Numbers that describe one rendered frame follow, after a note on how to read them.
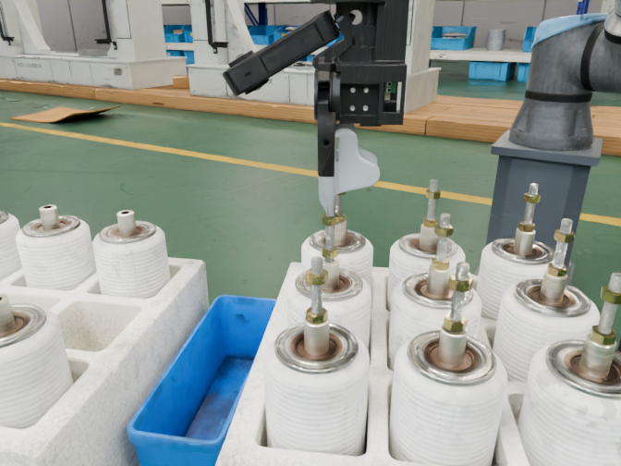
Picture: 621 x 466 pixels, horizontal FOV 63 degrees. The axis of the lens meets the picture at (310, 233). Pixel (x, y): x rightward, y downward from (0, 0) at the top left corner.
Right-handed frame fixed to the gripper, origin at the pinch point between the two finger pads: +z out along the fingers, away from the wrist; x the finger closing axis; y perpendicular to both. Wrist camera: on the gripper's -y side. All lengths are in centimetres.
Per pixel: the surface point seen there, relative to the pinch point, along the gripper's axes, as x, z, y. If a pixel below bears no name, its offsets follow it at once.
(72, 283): 11.1, 16.9, -35.9
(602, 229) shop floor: 81, 35, 73
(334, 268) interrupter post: -0.9, 7.3, 1.3
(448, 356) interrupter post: -13.6, 8.9, 11.1
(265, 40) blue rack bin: 570, 5, -89
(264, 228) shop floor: 76, 35, -19
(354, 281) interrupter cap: 0.4, 9.5, 3.4
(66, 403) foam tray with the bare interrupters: -12.6, 16.8, -24.4
